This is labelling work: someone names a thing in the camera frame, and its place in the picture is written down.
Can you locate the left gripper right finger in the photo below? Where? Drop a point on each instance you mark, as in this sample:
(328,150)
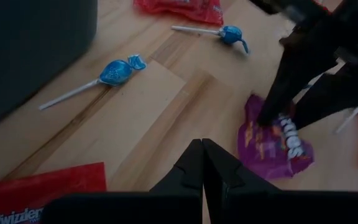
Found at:
(225,177)

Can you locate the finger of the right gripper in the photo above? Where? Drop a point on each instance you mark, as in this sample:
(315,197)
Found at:
(337,93)
(300,68)

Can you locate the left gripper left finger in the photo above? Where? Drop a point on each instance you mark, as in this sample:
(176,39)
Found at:
(188,174)

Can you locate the purple Skittles candy pack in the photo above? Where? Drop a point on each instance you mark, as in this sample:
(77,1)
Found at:
(269,155)

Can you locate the red Twizzlers candy pack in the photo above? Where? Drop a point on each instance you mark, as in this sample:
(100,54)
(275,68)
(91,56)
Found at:
(26,189)
(182,9)

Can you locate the teal plastic bin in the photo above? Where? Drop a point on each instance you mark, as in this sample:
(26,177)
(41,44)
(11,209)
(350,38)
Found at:
(26,46)

